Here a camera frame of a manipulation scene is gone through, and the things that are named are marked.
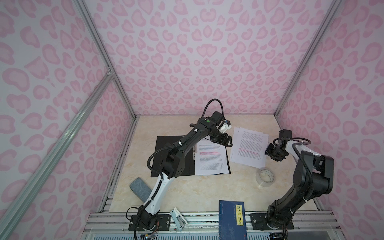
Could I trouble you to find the printed paper sheet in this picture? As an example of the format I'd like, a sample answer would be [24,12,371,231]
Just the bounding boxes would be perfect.
[194,139,230,175]

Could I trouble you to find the white paper sheet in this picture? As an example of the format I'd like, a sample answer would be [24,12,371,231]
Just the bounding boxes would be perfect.
[230,128,269,169]

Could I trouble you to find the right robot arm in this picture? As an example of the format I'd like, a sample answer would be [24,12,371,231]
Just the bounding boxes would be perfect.
[265,129,335,229]

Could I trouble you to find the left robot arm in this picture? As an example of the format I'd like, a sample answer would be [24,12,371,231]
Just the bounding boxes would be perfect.
[136,111,232,229]

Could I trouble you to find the clear tape roll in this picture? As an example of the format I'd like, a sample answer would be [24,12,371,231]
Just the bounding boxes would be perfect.
[256,168,276,188]

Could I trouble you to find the blue book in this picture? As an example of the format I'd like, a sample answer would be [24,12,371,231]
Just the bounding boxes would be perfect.
[219,200,248,240]

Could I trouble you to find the grey sponge block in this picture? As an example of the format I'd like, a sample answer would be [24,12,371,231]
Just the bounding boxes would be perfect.
[130,178,152,203]

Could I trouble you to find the aluminium diagonal beam left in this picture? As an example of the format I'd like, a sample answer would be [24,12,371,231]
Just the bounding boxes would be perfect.
[1,73,114,240]

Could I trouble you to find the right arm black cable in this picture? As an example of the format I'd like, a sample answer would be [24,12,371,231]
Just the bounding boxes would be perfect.
[271,137,314,240]

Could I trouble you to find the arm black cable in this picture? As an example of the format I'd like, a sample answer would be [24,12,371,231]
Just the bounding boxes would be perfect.
[271,137,314,240]
[131,98,225,240]

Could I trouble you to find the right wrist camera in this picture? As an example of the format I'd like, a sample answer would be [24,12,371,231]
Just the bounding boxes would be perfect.
[279,129,292,140]

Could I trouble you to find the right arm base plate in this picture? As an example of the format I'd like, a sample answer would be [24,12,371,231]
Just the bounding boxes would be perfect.
[250,213,294,231]

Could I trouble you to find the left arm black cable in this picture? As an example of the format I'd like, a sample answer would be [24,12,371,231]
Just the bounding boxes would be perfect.
[131,98,225,240]

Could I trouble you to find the white bracket on rail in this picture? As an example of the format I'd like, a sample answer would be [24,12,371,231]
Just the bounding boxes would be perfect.
[170,208,189,232]

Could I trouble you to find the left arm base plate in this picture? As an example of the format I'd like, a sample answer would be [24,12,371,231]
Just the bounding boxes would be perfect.
[128,213,171,232]

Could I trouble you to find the aluminium corner post left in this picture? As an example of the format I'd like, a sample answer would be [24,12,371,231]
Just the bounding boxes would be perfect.
[73,0,137,120]

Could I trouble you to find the aluminium corner post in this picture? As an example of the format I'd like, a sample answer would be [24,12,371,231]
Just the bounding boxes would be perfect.
[274,0,344,119]
[73,0,137,120]

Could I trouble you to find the aluminium rail frame front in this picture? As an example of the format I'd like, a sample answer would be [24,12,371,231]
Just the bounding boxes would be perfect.
[81,211,345,240]

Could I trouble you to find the aluminium corner post right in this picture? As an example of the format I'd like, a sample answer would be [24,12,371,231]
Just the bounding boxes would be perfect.
[274,0,344,119]

